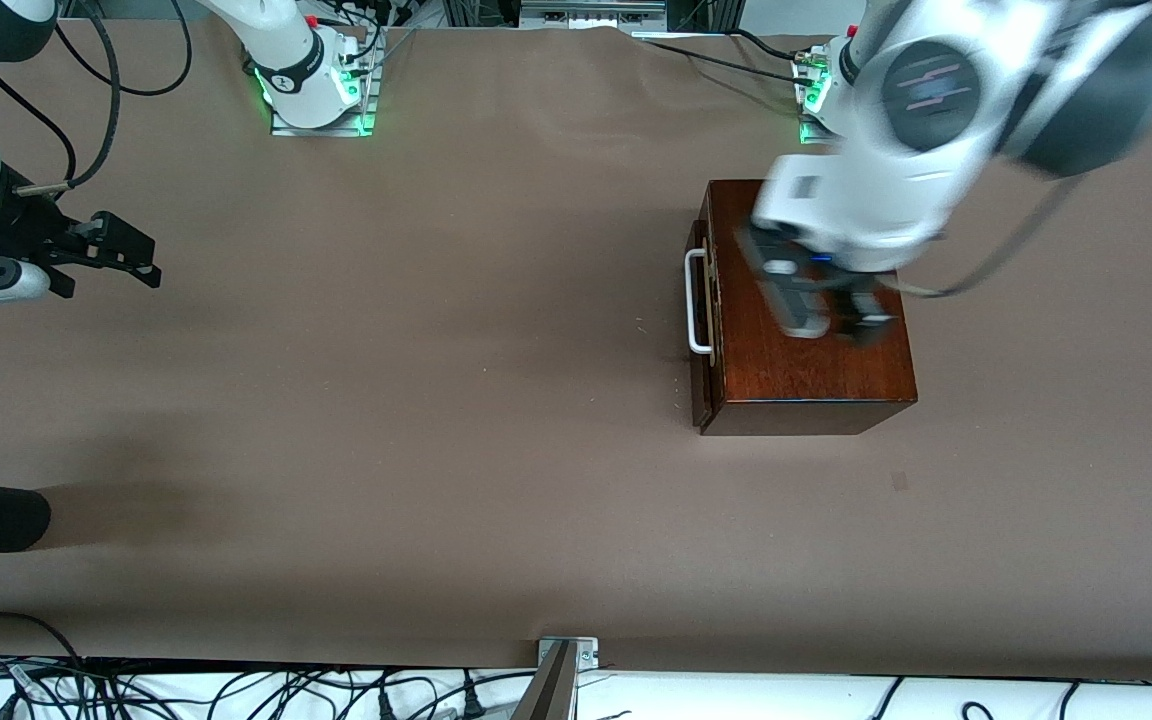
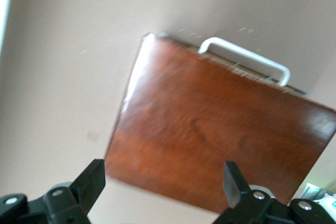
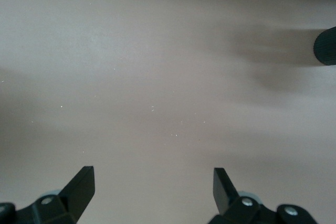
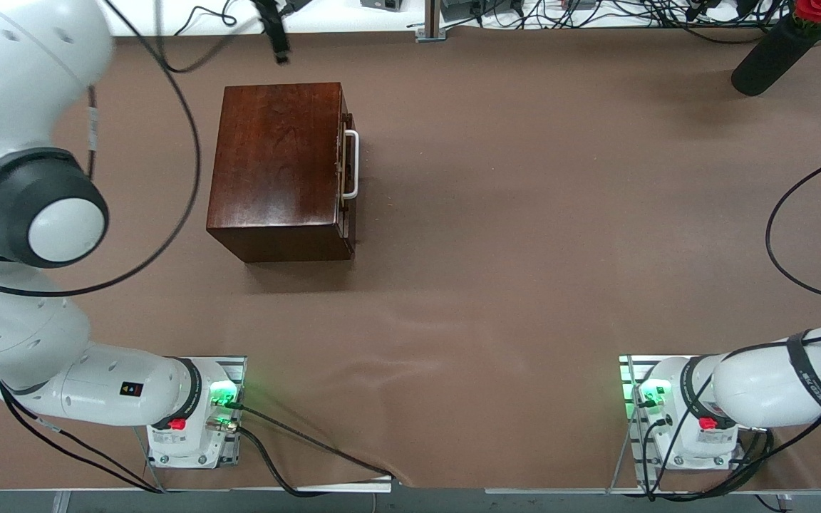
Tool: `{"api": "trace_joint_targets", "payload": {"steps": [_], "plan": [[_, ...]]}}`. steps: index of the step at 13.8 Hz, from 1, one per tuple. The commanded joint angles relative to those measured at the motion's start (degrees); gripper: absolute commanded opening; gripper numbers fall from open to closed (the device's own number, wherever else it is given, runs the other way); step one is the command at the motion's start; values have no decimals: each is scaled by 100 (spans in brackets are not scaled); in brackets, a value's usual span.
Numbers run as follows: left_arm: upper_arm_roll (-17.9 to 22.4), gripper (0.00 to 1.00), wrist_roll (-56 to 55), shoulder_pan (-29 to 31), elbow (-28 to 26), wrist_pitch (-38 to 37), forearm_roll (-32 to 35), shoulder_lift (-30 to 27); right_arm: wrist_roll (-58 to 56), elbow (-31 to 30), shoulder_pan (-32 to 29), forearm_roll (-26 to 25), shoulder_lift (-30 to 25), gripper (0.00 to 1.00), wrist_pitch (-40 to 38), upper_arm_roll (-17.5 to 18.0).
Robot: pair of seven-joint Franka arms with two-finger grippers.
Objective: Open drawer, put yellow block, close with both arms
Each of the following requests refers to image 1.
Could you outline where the long black table cable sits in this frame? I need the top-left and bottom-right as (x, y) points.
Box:
(631, 35), (822, 86)

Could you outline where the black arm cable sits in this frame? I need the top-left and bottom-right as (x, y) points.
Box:
(14, 0), (192, 196)
(891, 175), (1087, 301)

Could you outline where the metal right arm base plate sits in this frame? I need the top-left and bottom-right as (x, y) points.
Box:
(269, 28), (378, 138)

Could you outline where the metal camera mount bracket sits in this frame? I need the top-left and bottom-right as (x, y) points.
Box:
(511, 636), (599, 720)

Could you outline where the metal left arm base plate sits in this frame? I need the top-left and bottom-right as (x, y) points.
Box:
(798, 45), (842, 148)

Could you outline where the wooden drawer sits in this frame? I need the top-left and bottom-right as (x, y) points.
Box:
(691, 195), (716, 433)

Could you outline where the white foam sheet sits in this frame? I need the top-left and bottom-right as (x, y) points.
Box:
(0, 662), (1152, 720)

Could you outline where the dark brown wooden cabinet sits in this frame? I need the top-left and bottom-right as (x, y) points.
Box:
(701, 178), (918, 437)

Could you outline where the silver electronics box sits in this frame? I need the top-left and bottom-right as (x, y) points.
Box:
(519, 0), (669, 29)

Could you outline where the short black table cable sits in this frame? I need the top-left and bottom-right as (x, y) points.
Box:
(731, 28), (802, 61)

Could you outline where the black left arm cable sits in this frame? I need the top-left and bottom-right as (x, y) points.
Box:
(891, 175), (1087, 301)

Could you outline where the white drawer handle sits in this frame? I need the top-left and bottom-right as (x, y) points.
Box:
(684, 246), (715, 357)

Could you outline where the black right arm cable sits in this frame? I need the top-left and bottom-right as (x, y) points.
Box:
(14, 0), (192, 196)

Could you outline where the brown table cover sheet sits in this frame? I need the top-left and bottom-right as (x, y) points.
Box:
(0, 20), (1152, 683)

